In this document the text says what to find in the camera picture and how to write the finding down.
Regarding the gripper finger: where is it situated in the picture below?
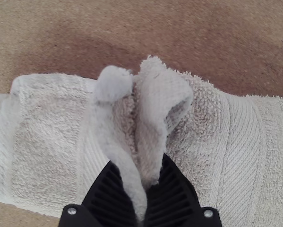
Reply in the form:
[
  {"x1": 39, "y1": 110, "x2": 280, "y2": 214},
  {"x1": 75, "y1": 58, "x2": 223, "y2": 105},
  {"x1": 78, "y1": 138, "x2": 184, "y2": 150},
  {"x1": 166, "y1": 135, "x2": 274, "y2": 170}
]
[
  {"x1": 143, "y1": 153, "x2": 223, "y2": 227},
  {"x1": 59, "y1": 160, "x2": 139, "y2": 227}
]

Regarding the pale towel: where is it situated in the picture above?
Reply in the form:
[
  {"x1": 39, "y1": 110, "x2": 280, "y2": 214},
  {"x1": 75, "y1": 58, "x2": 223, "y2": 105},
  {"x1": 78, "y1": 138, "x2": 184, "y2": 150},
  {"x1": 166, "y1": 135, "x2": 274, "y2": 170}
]
[{"x1": 0, "y1": 54, "x2": 283, "y2": 227}]

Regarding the cork mat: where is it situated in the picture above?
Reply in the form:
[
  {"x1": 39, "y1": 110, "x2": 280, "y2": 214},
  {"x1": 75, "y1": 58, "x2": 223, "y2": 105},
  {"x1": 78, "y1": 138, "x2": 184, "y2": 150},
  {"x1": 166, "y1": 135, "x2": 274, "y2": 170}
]
[{"x1": 0, "y1": 0, "x2": 283, "y2": 227}]

